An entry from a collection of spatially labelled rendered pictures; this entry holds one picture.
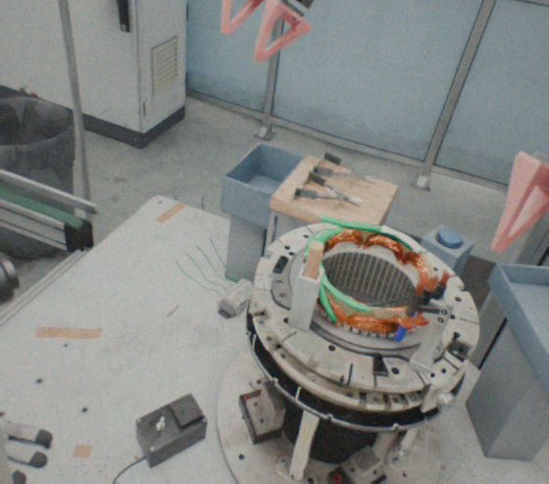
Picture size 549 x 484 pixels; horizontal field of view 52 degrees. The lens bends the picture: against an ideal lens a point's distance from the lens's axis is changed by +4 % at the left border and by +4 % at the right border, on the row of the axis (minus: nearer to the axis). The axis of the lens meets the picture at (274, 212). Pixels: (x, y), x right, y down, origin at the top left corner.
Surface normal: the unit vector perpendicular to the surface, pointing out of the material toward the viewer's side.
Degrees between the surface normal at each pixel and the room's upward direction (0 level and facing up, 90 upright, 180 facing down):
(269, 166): 90
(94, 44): 90
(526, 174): 82
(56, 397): 0
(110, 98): 90
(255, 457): 0
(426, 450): 0
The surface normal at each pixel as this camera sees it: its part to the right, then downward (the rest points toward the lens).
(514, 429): 0.03, 0.60
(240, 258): -0.42, 0.50
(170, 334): 0.12, -0.80
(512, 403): -0.99, -0.08
